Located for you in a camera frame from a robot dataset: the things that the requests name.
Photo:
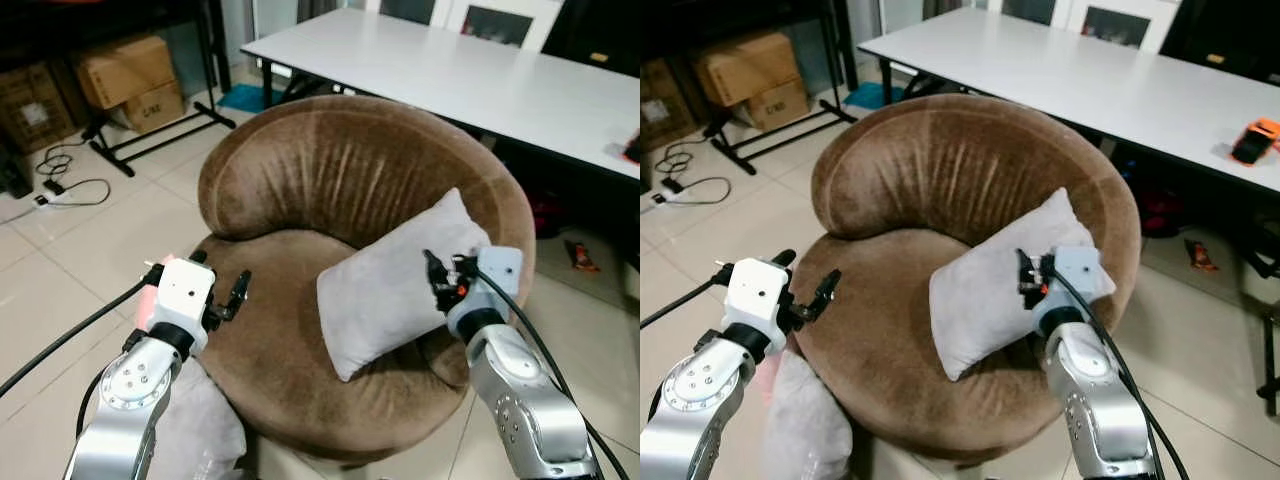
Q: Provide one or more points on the dark brown labelled cardboard box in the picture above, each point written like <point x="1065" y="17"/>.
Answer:
<point x="35" y="105"/>
<point x="660" y="105"/>

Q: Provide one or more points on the black metal stand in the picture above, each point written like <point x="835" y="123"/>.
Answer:
<point x="1270" y="330"/>

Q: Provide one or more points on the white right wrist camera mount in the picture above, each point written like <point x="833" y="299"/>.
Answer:
<point x="497" y="275"/>
<point x="1078" y="272"/>

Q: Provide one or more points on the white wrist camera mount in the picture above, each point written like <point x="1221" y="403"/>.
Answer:
<point x="497" y="275"/>
<point x="752" y="295"/>
<point x="1078" y="272"/>
<point x="180" y="295"/>

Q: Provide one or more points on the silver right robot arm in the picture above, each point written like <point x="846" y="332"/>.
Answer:
<point x="1095" y="400"/>
<point x="525" y="400"/>

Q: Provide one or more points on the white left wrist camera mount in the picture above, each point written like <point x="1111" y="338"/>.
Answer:
<point x="752" y="295"/>
<point x="180" y="295"/>

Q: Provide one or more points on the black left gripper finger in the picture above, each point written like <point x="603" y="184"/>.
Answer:
<point x="827" y="288"/>
<point x="241" y="288"/>
<point x="784" y="259"/>
<point x="198" y="257"/>

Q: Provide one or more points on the small printed cardboard box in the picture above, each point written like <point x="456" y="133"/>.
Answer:
<point x="780" y="105"/>
<point x="155" y="108"/>

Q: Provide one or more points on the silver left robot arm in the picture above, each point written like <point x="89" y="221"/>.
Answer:
<point x="700" y="400"/>
<point x="125" y="400"/>

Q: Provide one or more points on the black metal rack frame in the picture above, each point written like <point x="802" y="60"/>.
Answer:
<point x="165" y="135"/>
<point x="790" y="130"/>

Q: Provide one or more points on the orange and black device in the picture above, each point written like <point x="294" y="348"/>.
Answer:
<point x="1255" y="142"/>
<point x="632" y="150"/>

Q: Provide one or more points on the brown round velvet sofa chair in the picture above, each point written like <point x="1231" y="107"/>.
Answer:
<point x="920" y="165"/>
<point x="300" y="170"/>

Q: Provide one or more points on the large light cardboard box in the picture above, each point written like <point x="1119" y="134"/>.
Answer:
<point x="745" y="65"/>
<point x="125" y="68"/>

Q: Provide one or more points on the long white table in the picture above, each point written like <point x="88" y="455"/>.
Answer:
<point x="450" y="75"/>
<point x="1080" y="80"/>

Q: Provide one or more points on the white framed cabinet doors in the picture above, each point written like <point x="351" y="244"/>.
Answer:
<point x="1075" y="15"/>
<point x="450" y="15"/>

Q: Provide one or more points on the red object under table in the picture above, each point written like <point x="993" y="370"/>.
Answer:
<point x="547" y="212"/>
<point x="1160" y="210"/>

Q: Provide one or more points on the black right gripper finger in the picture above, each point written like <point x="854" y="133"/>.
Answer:
<point x="434" y="295"/>
<point x="433" y="266"/>
<point x="1024" y="264"/>
<point x="1026" y="292"/>

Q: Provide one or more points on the teal floor mat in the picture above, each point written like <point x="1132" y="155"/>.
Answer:
<point x="248" y="97"/>
<point x="872" y="96"/>

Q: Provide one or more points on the orange and black packet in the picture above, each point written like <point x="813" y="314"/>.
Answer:
<point x="581" y="257"/>
<point x="1201" y="255"/>

